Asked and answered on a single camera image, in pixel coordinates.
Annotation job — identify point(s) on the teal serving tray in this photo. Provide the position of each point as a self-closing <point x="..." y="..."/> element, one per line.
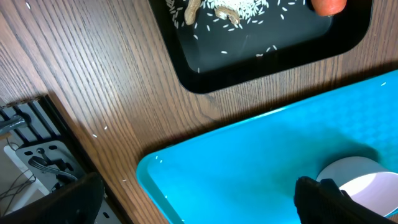
<point x="246" y="172"/>

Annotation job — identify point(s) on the orange carrot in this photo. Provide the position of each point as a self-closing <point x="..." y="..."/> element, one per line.
<point x="328" y="7"/>

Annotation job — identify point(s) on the pink bowl with food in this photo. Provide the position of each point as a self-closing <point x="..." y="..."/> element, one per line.
<point x="367" y="182"/>

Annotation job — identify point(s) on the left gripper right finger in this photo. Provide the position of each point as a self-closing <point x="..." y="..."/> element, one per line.
<point x="324" y="203"/>

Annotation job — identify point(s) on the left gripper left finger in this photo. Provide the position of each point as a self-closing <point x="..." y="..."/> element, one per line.
<point x="77" y="202"/>

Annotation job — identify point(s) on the rice and nuts pile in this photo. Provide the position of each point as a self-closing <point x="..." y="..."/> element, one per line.
<point x="185" y="12"/>

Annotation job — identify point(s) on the black waste tray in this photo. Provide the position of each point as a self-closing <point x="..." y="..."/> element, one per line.
<point x="213" y="54"/>

